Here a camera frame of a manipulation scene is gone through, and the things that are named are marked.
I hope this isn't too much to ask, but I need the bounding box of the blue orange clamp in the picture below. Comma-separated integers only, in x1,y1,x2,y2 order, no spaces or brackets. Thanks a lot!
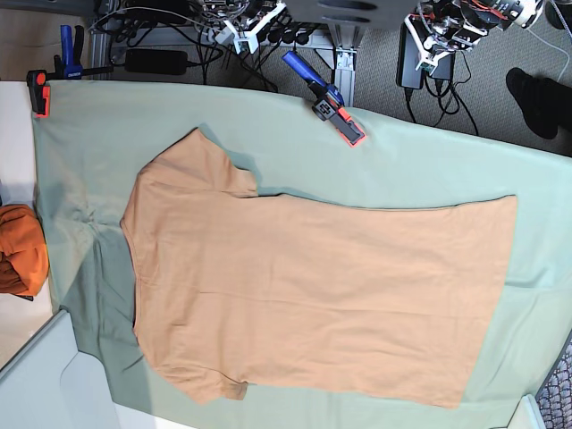
282,51,366,147
25,24,114,119

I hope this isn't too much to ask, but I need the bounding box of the dark orange folded garment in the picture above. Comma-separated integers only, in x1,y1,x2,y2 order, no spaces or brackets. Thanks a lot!
1,205,49,297

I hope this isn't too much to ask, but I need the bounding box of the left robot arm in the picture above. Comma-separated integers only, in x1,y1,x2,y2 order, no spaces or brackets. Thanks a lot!
404,0,544,75

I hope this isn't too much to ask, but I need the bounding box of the black power brick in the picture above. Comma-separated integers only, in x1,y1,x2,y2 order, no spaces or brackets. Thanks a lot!
396,24,424,89

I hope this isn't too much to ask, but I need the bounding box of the blue orange centre clamp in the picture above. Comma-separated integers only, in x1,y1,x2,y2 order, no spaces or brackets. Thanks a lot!
282,51,366,147

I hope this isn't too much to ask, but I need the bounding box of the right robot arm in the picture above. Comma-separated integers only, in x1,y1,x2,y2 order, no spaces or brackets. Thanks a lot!
198,1,287,55

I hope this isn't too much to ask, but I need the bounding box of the blue orange left clamp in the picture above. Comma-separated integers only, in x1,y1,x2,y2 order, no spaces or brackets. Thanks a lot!
25,24,114,119

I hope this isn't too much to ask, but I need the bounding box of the black power adapter left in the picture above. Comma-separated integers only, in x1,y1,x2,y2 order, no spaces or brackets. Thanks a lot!
124,49,189,76

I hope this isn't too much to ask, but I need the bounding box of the black power strip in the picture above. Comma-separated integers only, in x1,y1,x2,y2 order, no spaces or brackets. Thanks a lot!
227,24,332,48

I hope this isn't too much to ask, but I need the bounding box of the black shoe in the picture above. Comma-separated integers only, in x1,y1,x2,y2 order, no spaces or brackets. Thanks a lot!
506,67,571,139

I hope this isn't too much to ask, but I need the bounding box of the tan orange T-shirt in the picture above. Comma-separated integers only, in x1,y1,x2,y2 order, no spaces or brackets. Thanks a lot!
121,130,517,408

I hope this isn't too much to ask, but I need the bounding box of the white grey bin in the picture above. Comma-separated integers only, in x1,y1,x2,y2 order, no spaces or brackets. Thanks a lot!
1,310,120,428

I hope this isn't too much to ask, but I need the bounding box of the light green table cloth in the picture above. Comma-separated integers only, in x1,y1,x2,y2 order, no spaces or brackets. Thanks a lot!
33,80,571,428

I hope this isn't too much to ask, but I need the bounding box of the aluminium frame post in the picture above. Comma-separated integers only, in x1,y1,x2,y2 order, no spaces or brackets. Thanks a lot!
329,24,364,107

